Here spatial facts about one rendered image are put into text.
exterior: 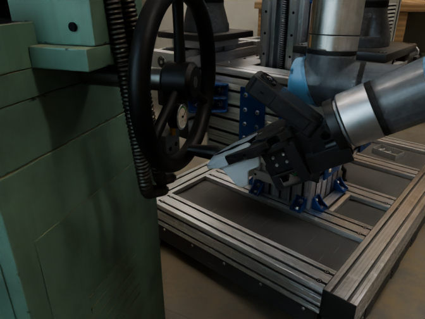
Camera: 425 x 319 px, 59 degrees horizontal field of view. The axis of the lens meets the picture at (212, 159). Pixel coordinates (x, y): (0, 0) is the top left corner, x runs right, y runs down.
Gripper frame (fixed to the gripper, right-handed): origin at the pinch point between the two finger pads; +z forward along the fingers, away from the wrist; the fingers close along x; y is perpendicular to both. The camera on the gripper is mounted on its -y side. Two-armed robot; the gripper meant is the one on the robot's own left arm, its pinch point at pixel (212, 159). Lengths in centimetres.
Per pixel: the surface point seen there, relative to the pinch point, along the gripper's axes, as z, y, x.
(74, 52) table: 5.4, -22.7, -9.0
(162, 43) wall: 169, -62, 347
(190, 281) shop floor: 54, 49, 44
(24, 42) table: 11.6, -27.3, -9.4
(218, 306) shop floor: 43, 55, 36
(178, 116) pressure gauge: 16.1, -6.5, 25.8
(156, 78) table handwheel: 2.2, -15.0, 0.9
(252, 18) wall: 61, -35, 333
